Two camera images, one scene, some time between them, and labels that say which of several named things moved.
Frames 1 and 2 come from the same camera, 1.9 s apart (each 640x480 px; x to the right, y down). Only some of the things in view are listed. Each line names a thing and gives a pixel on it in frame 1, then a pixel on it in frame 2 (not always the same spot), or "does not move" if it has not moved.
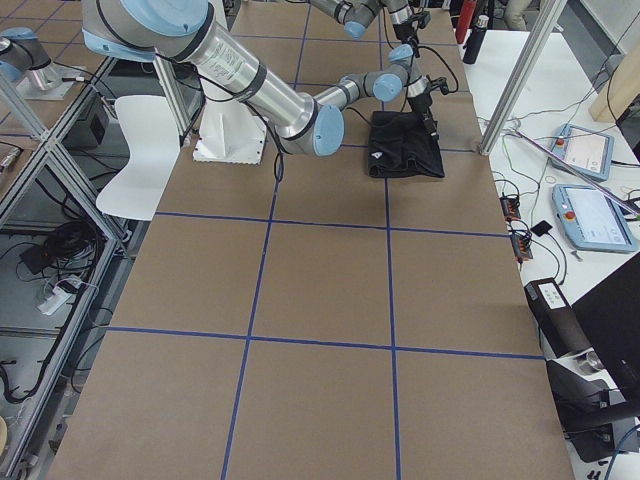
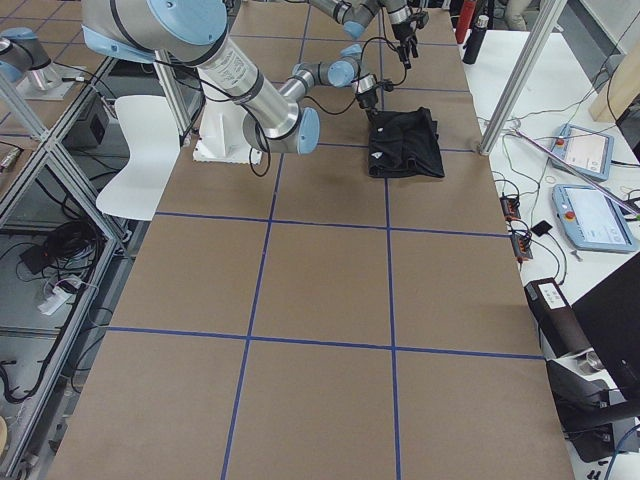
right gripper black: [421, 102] → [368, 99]
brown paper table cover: [300, 320] does not move
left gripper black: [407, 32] does not move
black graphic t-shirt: [401, 146] does not move
